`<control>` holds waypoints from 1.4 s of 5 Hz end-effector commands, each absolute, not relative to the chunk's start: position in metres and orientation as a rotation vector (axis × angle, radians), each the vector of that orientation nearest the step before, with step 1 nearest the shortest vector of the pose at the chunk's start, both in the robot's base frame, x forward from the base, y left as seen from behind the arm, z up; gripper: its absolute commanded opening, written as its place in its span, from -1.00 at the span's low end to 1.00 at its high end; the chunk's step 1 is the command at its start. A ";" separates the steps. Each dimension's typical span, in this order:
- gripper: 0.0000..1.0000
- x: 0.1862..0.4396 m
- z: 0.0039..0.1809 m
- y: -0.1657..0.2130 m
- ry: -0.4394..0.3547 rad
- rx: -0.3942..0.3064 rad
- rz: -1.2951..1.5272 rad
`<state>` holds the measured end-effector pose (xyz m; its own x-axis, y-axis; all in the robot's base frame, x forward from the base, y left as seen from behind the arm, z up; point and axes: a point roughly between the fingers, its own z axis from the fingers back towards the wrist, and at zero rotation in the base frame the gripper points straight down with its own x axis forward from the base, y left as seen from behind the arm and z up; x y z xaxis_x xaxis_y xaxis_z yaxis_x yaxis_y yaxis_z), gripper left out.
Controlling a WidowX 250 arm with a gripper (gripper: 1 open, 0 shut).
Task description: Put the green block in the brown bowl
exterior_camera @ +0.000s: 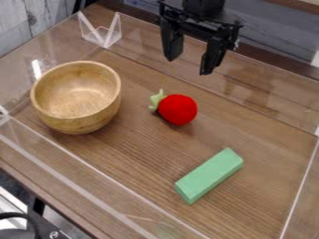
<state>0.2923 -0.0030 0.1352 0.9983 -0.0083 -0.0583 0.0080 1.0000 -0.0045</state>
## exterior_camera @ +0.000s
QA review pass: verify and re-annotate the green rectangular block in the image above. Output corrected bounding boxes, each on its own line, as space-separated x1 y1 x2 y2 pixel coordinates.
175 148 244 204

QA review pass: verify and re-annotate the clear acrylic table barrier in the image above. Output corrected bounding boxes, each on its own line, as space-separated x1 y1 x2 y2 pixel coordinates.
0 17 319 239

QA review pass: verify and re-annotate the clear acrylic corner bracket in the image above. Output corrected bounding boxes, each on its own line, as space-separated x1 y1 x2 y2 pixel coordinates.
77 12 121 49

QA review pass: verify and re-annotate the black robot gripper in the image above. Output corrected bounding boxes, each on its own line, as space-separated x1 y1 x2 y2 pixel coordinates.
159 0 243 76

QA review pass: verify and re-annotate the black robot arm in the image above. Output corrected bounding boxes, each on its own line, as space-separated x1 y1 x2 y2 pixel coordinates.
157 0 243 76

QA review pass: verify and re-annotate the red plush strawberry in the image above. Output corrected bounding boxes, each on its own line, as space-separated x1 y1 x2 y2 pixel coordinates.
149 90 197 126

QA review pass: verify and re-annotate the black cable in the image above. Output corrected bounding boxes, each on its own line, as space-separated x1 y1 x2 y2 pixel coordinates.
0 211 41 239

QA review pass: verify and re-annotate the brown wooden bowl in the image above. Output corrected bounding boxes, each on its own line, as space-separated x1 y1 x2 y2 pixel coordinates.
29 61 121 134

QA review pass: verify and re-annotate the black table leg bracket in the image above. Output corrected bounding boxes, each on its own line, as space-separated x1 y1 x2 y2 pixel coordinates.
28 198 71 239

